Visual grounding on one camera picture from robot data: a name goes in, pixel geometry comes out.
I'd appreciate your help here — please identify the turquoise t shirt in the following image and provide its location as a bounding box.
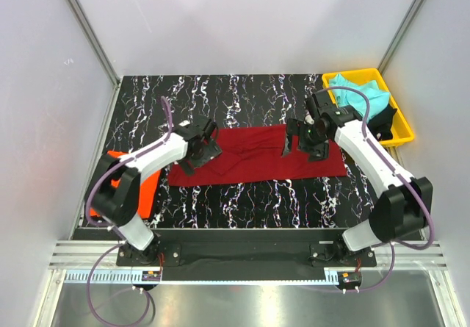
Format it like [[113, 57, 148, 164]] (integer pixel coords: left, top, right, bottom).
[[329, 73, 390, 121]]

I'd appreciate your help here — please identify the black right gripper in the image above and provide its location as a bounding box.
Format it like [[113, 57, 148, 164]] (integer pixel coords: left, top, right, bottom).
[[281, 118, 329, 163]]

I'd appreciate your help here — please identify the folded orange t shirt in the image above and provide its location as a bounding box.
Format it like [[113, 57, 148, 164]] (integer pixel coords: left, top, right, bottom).
[[90, 150, 161, 221]]

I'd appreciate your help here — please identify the aluminium frame rail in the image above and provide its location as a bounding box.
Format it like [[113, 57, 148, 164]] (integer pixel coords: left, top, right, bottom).
[[50, 240, 447, 270]]

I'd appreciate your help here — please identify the yellow plastic bin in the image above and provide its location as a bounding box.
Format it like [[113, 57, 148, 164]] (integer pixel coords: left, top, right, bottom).
[[322, 68, 414, 147]]

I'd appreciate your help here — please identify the dark red polo shirt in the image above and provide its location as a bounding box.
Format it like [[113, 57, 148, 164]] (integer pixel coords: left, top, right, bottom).
[[167, 125, 347, 187]]

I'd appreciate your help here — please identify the orange connector box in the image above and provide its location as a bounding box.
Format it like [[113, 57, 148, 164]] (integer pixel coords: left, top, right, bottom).
[[141, 268, 162, 282], [339, 271, 362, 289]]

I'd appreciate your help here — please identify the black t shirt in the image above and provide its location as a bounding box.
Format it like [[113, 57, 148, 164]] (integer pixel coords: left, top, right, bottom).
[[367, 104, 397, 141]]

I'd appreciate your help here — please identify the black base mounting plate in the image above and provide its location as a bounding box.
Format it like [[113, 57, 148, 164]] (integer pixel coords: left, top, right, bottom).
[[71, 227, 422, 282]]

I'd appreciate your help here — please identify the right orange connector box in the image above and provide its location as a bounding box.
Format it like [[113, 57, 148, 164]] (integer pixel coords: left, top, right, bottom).
[[339, 271, 362, 289]]

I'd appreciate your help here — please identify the corner aluminium post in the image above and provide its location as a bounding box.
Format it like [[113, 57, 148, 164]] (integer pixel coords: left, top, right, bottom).
[[377, 0, 426, 73], [53, 0, 122, 87]]

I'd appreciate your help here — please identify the left corner aluminium post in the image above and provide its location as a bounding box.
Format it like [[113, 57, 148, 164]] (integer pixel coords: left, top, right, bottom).
[[53, 0, 122, 87]]

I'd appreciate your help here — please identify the right corner aluminium post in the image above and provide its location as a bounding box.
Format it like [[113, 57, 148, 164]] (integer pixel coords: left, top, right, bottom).
[[377, 0, 426, 73]]

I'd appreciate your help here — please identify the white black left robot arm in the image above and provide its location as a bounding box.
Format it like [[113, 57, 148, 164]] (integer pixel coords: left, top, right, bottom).
[[85, 120, 222, 265]]

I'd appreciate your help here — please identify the left orange connector box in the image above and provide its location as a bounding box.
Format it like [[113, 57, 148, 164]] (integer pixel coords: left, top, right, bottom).
[[141, 268, 162, 282]]

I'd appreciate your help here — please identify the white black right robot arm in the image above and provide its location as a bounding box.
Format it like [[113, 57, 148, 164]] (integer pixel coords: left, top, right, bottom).
[[283, 117, 434, 266]]

